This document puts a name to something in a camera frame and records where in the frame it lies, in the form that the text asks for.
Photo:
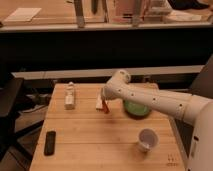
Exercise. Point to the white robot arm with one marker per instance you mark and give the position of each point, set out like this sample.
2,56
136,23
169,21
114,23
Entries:
194,110

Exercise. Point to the white plastic bottle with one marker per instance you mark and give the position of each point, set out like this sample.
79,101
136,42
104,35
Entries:
70,96

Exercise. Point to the green bowl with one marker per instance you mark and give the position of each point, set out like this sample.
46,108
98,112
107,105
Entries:
136,110

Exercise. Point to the white paper cup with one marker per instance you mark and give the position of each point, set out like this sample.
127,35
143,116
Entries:
147,140

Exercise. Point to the black remote control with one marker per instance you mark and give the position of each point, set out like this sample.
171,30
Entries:
50,143

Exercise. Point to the black chair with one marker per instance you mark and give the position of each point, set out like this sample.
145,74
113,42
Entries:
10,96

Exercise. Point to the white paper sheet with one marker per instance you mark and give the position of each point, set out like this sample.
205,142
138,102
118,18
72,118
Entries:
22,15

